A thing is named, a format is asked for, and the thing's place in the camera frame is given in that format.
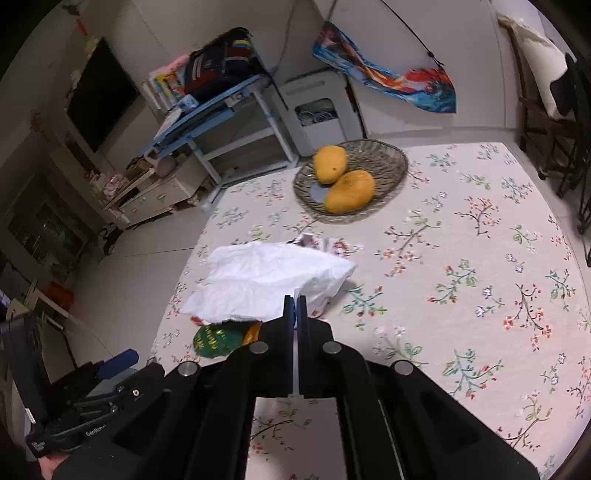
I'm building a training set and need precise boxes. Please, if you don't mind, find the person's left hand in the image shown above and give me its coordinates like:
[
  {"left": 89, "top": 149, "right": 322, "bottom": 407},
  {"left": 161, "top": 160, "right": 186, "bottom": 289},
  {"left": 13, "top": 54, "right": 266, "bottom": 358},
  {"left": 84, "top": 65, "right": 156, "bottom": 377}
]
[{"left": 39, "top": 455, "right": 68, "bottom": 480}]

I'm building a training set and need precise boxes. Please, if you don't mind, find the blue white desk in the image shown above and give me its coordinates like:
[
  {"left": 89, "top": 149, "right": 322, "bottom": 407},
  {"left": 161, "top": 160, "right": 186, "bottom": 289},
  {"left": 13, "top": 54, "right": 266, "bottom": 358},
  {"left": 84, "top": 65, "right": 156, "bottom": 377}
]
[{"left": 141, "top": 74, "right": 300, "bottom": 208}]

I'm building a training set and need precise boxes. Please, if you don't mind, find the cream chair cushion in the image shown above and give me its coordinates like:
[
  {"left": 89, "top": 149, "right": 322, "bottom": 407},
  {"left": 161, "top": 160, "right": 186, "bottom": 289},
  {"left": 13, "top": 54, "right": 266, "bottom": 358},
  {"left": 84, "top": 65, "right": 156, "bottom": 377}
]
[{"left": 496, "top": 13, "right": 571, "bottom": 121}]

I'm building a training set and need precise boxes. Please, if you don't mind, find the cream drawer cabinet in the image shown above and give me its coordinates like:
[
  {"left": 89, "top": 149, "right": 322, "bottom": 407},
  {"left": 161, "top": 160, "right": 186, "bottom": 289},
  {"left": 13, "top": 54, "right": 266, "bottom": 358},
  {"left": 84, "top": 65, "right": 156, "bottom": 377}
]
[{"left": 90, "top": 157, "right": 218, "bottom": 227}]

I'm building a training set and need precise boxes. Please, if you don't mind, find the green foil wrapper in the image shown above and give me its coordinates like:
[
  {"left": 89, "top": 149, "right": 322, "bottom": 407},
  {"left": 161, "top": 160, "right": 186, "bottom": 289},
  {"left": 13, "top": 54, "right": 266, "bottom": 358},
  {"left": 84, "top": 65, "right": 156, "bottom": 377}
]
[{"left": 192, "top": 322, "right": 245, "bottom": 360}]

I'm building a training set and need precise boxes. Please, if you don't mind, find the woven fruit basket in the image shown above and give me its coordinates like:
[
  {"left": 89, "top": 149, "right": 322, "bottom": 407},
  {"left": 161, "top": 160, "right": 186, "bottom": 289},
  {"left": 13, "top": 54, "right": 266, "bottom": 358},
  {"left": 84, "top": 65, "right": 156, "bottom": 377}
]
[{"left": 293, "top": 138, "right": 409, "bottom": 217}]

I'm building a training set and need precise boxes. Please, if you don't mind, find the red white wrapper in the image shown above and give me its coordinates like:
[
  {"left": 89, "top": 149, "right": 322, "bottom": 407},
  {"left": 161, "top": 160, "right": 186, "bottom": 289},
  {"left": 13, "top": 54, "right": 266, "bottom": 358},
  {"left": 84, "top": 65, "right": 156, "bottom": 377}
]
[{"left": 295, "top": 233, "right": 365, "bottom": 259}]

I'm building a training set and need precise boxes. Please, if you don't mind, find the red box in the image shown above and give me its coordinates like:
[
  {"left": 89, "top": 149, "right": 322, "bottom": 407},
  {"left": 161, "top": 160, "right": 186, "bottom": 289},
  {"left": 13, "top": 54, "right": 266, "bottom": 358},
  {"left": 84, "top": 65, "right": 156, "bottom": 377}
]
[{"left": 44, "top": 281, "right": 75, "bottom": 308}]

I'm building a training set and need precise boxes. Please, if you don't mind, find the dark glass cabinet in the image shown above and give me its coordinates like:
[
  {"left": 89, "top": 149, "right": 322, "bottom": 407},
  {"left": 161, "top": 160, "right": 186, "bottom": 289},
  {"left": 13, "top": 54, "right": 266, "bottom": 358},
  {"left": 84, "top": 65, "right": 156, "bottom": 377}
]
[{"left": 0, "top": 171, "right": 90, "bottom": 278}]

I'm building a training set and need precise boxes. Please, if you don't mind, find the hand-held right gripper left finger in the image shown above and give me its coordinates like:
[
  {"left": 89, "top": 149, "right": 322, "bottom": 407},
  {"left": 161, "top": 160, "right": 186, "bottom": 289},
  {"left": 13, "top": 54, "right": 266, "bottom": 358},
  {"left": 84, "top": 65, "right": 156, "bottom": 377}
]
[{"left": 55, "top": 295, "right": 295, "bottom": 480}]

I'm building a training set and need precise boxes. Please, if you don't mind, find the white floor appliance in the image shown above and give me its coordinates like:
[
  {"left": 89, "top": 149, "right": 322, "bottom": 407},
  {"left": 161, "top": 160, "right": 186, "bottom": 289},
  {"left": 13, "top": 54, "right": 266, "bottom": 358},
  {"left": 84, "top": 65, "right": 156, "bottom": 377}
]
[{"left": 278, "top": 74, "right": 365, "bottom": 158}]

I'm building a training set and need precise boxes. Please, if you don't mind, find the floral tablecloth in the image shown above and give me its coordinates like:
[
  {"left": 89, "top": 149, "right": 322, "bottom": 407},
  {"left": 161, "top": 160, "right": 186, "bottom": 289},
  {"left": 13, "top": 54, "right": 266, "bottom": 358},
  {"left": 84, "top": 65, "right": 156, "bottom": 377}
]
[{"left": 145, "top": 141, "right": 591, "bottom": 480}]

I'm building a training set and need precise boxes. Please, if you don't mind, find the colourful printed cloth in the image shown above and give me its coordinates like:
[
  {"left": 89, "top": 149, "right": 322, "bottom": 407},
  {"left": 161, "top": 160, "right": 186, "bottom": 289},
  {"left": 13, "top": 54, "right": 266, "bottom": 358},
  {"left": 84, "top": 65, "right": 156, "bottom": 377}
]
[{"left": 312, "top": 21, "right": 458, "bottom": 114}]

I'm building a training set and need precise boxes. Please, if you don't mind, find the black clothing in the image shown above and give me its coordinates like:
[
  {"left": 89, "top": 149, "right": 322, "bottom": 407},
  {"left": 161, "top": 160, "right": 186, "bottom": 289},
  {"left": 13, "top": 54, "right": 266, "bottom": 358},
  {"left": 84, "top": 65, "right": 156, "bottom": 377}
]
[{"left": 549, "top": 53, "right": 591, "bottom": 121}]

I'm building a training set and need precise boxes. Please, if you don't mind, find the white plastic bag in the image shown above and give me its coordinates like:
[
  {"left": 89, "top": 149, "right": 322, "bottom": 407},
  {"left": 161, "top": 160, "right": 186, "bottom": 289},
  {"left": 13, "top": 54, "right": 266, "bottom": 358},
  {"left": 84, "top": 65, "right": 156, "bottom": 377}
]
[{"left": 181, "top": 240, "right": 358, "bottom": 324}]

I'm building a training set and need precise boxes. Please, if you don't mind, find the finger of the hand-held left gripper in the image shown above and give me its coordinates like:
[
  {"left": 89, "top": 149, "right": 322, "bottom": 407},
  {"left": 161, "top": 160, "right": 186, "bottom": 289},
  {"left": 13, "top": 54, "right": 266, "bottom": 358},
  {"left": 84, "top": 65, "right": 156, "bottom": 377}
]
[{"left": 97, "top": 349, "right": 139, "bottom": 379}]

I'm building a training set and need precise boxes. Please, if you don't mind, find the dark striped backpack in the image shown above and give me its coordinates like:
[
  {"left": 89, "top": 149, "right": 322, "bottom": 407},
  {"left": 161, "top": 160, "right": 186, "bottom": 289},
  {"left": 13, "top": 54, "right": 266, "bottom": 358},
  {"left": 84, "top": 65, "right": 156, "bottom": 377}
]
[{"left": 185, "top": 28, "right": 273, "bottom": 102}]

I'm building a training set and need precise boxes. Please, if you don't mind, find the black television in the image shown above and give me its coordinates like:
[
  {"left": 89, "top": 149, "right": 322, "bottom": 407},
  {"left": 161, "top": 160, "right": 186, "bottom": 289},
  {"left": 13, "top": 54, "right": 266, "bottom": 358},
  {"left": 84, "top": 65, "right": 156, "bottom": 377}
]
[{"left": 65, "top": 37, "right": 141, "bottom": 153}]

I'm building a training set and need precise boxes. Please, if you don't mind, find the beige ceramic jug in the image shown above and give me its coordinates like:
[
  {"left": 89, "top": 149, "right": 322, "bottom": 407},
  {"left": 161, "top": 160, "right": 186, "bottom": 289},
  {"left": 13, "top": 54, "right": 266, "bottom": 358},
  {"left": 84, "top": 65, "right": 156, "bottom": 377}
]
[{"left": 145, "top": 152, "right": 178, "bottom": 176}]

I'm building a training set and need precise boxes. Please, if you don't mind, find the yellow mango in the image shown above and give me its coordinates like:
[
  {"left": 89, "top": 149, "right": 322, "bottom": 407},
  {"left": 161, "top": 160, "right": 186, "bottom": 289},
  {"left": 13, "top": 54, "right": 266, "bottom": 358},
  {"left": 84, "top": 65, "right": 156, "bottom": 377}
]
[
  {"left": 313, "top": 145, "right": 348, "bottom": 185},
  {"left": 323, "top": 170, "right": 376, "bottom": 214}
]

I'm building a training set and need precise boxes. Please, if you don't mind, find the stack of colourful books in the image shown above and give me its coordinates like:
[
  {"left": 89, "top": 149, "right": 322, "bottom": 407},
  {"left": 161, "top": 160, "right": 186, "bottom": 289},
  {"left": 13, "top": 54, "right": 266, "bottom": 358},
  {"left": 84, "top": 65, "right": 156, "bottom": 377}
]
[{"left": 148, "top": 55, "right": 192, "bottom": 112}]

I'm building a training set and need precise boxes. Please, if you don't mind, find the thin black cord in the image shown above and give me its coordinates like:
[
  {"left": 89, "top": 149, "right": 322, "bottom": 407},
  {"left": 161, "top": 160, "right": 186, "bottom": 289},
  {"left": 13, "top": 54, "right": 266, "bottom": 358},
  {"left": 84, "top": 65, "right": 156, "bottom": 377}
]
[{"left": 323, "top": 0, "right": 445, "bottom": 68}]

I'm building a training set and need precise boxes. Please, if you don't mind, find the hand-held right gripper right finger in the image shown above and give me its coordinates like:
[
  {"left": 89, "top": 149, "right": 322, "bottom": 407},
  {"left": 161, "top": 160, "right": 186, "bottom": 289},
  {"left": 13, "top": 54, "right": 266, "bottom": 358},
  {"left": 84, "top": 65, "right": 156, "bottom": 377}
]
[{"left": 298, "top": 295, "right": 539, "bottom": 480}]

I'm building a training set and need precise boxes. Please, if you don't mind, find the wooden chair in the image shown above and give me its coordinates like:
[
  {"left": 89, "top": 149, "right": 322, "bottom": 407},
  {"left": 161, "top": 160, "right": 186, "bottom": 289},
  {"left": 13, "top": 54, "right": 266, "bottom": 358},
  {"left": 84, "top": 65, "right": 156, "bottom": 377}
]
[{"left": 496, "top": 11, "right": 591, "bottom": 195}]

